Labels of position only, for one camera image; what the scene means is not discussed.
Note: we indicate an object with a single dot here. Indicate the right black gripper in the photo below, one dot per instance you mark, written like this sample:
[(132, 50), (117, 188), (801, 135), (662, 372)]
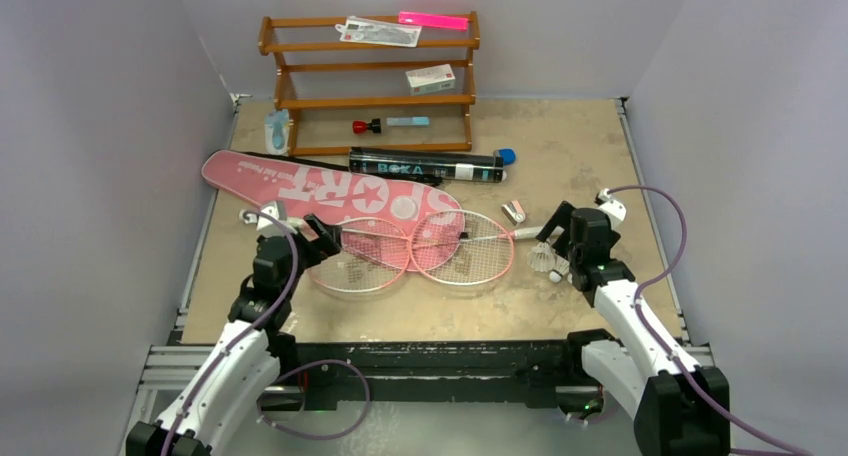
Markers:
[(566, 229)]

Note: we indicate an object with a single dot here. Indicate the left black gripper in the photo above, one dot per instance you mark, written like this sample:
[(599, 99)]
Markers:
[(325, 244)]

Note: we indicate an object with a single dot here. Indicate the pink badminton racket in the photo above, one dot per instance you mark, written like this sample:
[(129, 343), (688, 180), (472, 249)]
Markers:
[(464, 248), (374, 255)]

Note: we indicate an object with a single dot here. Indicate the white feather shuttlecock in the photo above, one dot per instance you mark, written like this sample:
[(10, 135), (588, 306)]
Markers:
[(541, 257), (559, 271)]

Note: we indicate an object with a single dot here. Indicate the black shuttlecock tube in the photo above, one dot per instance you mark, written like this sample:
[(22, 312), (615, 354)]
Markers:
[(420, 164)]

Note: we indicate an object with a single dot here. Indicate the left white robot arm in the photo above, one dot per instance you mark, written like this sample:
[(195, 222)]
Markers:
[(249, 353)]

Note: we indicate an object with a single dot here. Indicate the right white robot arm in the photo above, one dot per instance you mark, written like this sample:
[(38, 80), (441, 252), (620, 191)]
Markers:
[(674, 401)]

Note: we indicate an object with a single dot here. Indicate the pink racket cover bag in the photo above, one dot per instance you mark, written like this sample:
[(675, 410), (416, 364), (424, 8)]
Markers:
[(332, 195)]

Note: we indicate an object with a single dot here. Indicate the white pink small clip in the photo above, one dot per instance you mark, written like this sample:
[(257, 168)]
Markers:
[(514, 212)]

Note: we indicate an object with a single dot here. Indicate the blue grey eraser block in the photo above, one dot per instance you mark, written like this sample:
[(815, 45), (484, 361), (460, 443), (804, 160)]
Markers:
[(507, 155)]

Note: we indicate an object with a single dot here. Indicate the light blue packaged item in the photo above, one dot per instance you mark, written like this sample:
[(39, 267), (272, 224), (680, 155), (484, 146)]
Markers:
[(276, 132)]

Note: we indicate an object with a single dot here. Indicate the light blue glue stick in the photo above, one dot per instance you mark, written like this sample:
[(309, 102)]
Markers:
[(416, 121)]

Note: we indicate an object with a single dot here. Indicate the wooden three-tier shelf rack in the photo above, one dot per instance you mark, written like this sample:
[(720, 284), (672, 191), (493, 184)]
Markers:
[(285, 96)]

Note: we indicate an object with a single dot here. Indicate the white red small box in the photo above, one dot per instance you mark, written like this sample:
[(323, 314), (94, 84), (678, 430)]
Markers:
[(430, 79)]

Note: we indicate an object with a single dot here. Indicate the clear plastic blister package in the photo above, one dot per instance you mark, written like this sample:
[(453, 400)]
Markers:
[(374, 32)]

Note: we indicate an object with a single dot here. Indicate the pink flat ruler package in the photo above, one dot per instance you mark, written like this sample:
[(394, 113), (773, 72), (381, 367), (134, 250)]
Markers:
[(436, 21)]

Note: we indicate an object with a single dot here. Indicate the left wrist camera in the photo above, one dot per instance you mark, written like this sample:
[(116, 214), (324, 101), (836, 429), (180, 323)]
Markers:
[(271, 220)]

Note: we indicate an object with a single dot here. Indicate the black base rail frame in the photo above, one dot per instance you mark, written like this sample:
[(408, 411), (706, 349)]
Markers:
[(535, 373)]

